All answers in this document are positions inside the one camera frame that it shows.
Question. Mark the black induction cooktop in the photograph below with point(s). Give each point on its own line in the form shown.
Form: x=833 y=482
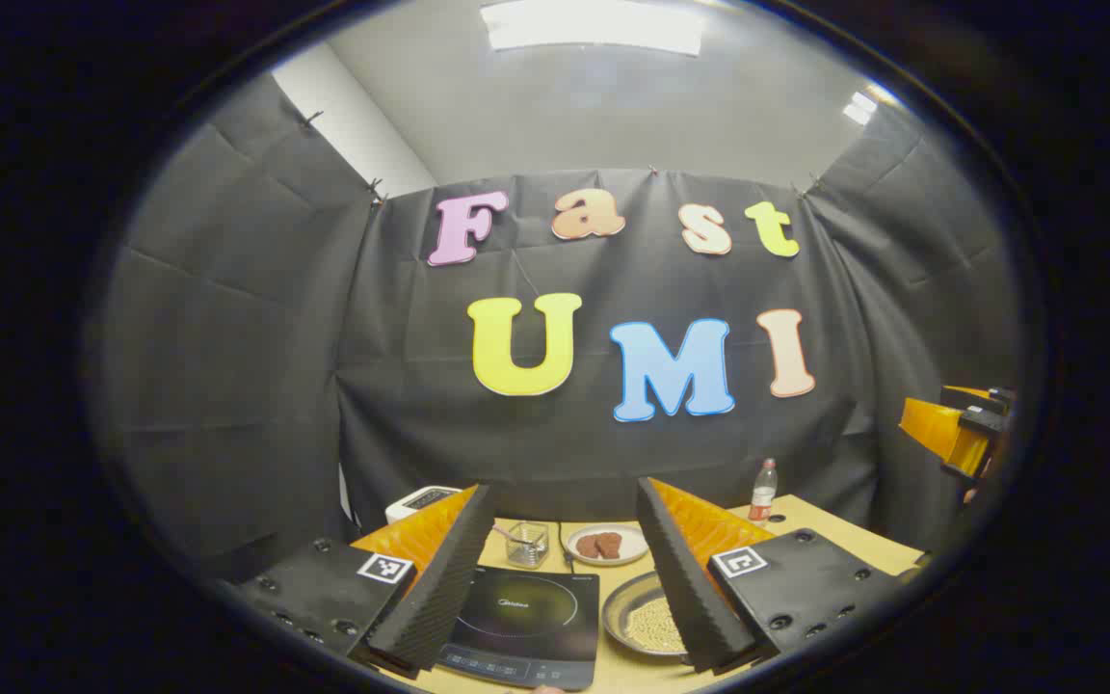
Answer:
x=526 y=617

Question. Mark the ceiling light panel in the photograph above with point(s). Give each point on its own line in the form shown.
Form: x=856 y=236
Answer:
x=860 y=108
x=594 y=24

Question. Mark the stainless steel pot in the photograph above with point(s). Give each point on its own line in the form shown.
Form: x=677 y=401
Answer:
x=627 y=607

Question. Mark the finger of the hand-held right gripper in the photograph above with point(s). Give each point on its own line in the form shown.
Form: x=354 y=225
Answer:
x=940 y=429

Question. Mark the white oval plate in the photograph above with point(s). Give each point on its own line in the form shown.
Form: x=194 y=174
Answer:
x=627 y=549

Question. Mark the clear water bottle red label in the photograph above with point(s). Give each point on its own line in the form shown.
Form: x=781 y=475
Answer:
x=763 y=492

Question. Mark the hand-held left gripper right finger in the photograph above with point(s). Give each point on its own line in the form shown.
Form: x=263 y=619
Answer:
x=690 y=598

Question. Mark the pink straw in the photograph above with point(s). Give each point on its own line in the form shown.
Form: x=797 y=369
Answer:
x=507 y=533

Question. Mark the black backdrop cloth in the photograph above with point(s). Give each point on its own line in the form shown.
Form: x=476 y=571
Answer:
x=565 y=434

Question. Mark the red meat piece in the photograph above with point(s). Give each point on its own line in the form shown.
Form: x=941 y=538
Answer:
x=587 y=546
x=609 y=546

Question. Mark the white toaster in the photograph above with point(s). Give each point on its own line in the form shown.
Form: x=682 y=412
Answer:
x=420 y=499

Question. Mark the pile of yellow soybeans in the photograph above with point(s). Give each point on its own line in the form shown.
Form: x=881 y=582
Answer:
x=656 y=627

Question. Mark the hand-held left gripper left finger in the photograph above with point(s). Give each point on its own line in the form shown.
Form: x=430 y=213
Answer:
x=439 y=598

